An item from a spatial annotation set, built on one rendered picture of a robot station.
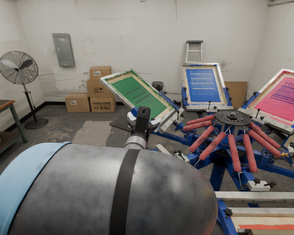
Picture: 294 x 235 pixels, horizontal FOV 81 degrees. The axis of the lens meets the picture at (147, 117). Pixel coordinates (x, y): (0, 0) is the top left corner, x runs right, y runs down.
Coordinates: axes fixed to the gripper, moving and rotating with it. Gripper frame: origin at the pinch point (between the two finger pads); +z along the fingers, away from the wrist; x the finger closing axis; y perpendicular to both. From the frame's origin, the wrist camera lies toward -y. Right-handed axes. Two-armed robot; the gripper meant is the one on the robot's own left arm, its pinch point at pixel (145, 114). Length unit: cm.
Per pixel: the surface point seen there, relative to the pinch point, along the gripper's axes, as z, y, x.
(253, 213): 7, 59, 76
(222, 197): 12, 56, 57
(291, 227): 3, 59, 97
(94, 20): 378, -27, -182
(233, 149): 50, 43, 70
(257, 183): 21, 46, 79
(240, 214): 6, 61, 68
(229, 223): -2, 60, 59
